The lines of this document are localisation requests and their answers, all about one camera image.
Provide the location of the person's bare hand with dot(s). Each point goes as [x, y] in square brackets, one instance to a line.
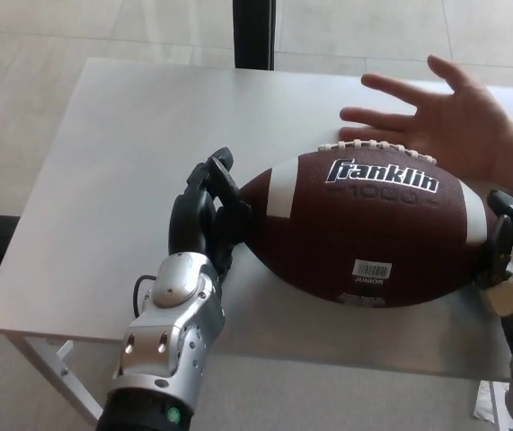
[462, 125]

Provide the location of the robot left black hand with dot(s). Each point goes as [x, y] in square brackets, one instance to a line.
[188, 224]

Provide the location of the brown Franklin football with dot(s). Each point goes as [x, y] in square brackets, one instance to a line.
[350, 233]

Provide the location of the white metal table leg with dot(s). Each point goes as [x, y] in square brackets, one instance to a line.
[499, 404]

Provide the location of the crumpled white paper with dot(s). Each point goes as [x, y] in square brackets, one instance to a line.
[483, 404]

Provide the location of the black vertical pillar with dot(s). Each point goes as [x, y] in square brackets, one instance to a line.
[253, 31]

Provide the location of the white metal table leg frame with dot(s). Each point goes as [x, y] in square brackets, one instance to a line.
[54, 380]

